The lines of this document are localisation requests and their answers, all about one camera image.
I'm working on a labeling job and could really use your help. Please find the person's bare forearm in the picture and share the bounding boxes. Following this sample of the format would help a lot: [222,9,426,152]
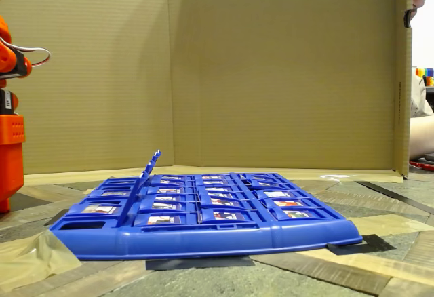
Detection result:
[409,115,434,159]

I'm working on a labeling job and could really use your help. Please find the Leo card blue flip tile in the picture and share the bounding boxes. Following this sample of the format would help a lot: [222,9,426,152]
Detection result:
[138,161,153,179]

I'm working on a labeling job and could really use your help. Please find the blue cartridge with white label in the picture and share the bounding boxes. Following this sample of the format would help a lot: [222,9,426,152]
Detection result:
[252,190,299,200]

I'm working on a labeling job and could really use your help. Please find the blue cartridge with orange label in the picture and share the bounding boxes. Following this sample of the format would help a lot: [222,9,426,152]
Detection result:
[260,197,315,210]

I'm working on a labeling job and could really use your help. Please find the brown cardboard box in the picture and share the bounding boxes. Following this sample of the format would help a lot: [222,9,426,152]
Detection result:
[0,0,414,186]

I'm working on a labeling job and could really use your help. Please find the blue plastic game board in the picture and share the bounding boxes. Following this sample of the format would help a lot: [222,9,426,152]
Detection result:
[49,171,363,261]

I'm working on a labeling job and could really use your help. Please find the long black tape strip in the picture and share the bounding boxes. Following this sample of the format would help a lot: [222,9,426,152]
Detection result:
[357,180,434,216]

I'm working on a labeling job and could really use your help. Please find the flat brown packing tape patch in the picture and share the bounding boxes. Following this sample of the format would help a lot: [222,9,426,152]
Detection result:
[352,212,431,237]

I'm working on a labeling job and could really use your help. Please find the grey shirt torso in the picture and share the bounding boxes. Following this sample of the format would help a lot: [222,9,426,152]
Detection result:
[410,73,434,118]

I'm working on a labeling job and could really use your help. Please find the red tool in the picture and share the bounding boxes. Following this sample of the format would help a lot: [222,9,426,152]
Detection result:
[409,160,434,172]

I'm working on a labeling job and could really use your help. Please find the crumpled brown packing tape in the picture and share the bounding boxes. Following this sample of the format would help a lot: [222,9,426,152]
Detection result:
[0,229,83,293]

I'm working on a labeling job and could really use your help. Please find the person's head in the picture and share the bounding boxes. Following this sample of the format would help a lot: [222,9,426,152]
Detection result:
[403,0,434,28]

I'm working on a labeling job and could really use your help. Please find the white red wrist cable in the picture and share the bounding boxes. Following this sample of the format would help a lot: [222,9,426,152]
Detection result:
[0,37,52,69]

